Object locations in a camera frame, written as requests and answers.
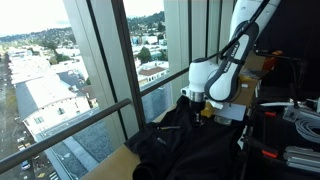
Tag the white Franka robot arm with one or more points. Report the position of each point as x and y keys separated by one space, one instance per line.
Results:
x=223 y=83

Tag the aluminium extrusion rail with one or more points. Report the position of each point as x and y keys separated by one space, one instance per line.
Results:
x=301 y=160

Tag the metal window handrail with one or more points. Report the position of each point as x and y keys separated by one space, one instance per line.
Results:
x=66 y=133

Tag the black zip jumper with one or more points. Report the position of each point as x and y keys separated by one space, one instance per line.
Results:
x=186 y=150

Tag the orange chair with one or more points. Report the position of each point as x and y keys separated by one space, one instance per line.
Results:
x=271 y=63

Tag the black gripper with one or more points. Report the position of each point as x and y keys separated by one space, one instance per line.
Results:
x=197 y=106

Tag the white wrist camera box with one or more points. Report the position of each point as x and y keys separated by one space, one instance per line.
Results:
x=185 y=91

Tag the metal corner bracket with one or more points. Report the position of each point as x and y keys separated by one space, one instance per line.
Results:
x=291 y=114

